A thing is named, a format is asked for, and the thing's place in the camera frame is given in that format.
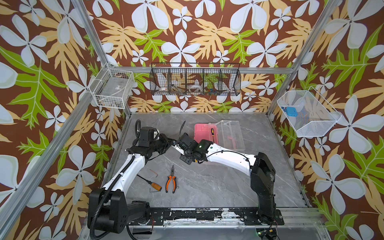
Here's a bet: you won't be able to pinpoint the thin black yellow screwdriver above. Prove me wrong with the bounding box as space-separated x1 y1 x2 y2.
211 128 215 143

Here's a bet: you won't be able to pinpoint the pink plastic tool box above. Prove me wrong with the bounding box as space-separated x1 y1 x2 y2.
194 121 246 153

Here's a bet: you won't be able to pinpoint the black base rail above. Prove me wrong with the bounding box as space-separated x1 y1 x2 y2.
145 207 271 226

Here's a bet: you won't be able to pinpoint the orange handled pliers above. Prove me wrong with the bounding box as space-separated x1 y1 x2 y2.
166 166 177 194

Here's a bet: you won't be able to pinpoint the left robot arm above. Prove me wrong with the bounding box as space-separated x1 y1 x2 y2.
88 127 176 240

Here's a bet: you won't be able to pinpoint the white wire basket right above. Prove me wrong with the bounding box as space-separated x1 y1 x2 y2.
277 90 342 138

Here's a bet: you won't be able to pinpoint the orange handled screwdriver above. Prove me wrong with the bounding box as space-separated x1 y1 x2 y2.
137 175 162 192

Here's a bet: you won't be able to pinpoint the white wire basket left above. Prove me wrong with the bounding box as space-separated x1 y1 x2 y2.
90 68 135 109

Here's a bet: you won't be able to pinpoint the aluminium frame post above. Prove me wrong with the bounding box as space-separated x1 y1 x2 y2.
72 1 132 118

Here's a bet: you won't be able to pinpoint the blue object in basket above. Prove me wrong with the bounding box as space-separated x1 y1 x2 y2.
285 107 298 118

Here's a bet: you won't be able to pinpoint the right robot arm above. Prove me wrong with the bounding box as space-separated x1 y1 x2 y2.
172 133 276 225

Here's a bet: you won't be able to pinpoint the black wire basket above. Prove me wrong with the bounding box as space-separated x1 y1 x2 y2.
149 63 242 96

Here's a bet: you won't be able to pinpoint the white wire basket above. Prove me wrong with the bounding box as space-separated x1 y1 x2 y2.
277 90 342 138
90 68 135 109

